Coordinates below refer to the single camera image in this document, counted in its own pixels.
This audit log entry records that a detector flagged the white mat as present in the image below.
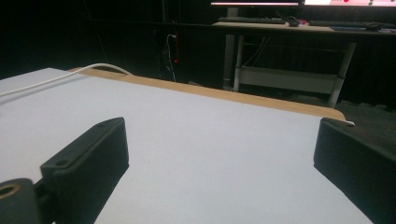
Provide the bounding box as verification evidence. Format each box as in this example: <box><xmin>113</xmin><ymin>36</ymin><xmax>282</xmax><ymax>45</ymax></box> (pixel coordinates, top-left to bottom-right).
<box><xmin>0</xmin><ymin>67</ymin><xmax>375</xmax><ymax>224</ymax></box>

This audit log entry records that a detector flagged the computer monitor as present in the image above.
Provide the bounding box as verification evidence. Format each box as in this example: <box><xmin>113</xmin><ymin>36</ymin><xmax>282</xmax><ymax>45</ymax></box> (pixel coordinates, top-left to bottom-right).
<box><xmin>304</xmin><ymin>0</ymin><xmax>396</xmax><ymax>7</ymax></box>
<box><xmin>210</xmin><ymin>0</ymin><xmax>301</xmax><ymax>7</ymax></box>

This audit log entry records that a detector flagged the thin white hanging cable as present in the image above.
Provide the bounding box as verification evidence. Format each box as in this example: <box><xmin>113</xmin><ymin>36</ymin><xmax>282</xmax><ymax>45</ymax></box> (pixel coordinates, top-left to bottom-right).
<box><xmin>165</xmin><ymin>33</ymin><xmax>177</xmax><ymax>82</ymax></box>

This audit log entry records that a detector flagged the black keyboard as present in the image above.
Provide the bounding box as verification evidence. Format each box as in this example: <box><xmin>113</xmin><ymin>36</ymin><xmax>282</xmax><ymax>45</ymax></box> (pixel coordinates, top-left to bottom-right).
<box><xmin>218</xmin><ymin>16</ymin><xmax>288</xmax><ymax>25</ymax></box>
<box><xmin>307</xmin><ymin>20</ymin><xmax>375</xmax><ymax>28</ymax></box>

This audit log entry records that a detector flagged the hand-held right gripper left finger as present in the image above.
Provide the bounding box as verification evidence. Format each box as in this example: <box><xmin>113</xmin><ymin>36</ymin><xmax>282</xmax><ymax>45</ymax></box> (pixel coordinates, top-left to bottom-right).
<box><xmin>39</xmin><ymin>117</ymin><xmax>130</xmax><ymax>224</ymax></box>

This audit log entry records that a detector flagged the desk with white metal legs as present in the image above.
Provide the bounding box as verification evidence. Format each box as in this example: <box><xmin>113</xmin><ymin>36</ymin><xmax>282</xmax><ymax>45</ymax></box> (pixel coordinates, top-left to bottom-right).
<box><xmin>211</xmin><ymin>21</ymin><xmax>396</xmax><ymax>109</ymax></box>

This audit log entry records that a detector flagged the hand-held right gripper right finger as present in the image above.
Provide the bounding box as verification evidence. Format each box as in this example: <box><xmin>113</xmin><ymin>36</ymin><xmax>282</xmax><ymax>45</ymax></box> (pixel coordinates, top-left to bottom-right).
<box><xmin>313</xmin><ymin>117</ymin><xmax>396</xmax><ymax>224</ymax></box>

